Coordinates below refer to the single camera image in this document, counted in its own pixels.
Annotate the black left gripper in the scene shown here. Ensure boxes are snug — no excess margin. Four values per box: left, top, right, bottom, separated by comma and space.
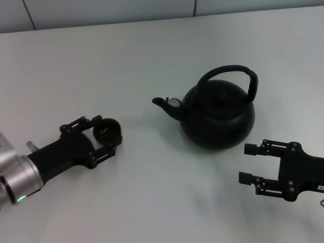
26, 115, 124, 182

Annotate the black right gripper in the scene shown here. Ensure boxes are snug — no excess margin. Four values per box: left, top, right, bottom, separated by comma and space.
238, 138, 324, 203

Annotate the small black teacup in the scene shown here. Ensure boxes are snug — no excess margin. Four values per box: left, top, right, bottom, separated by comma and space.
93, 118, 123, 144

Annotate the black round teapot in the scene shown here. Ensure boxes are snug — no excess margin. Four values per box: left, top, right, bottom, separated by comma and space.
151, 64, 260, 151

